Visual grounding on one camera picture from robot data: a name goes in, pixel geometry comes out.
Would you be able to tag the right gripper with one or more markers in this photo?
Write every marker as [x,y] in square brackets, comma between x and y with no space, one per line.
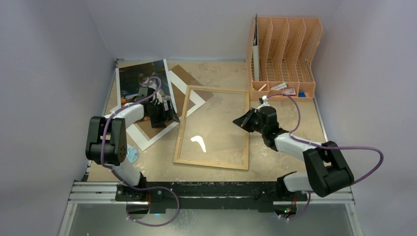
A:
[251,119]

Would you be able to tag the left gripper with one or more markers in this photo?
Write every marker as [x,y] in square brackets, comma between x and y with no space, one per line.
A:
[166,115]

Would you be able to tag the clear acrylic sheet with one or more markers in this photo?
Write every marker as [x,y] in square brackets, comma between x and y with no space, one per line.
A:
[208,136]

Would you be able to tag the cat photo print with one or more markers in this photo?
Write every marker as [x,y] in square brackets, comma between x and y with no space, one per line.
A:
[131,75]

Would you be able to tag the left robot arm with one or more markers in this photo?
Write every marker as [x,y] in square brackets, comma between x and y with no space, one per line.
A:
[106,143]

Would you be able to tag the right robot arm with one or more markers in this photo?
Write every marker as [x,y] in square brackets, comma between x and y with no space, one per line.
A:
[326,168]

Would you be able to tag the white mat board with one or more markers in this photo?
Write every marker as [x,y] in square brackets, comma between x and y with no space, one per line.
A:
[141,141]

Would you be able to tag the blue white tape dispenser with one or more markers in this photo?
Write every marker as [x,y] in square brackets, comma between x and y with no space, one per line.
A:
[132,154]

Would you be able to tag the red white small box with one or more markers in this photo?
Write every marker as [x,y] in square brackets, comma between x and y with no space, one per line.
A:
[290,91]

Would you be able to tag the white marker pen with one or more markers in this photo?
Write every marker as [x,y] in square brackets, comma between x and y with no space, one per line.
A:
[279,86]

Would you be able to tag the white folder in organizer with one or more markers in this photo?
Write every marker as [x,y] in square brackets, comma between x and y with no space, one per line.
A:
[256,60]

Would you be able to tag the orange desk file organizer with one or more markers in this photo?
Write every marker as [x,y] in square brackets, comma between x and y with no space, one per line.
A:
[287,46]

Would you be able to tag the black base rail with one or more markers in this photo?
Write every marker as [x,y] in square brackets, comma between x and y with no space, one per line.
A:
[267,196]

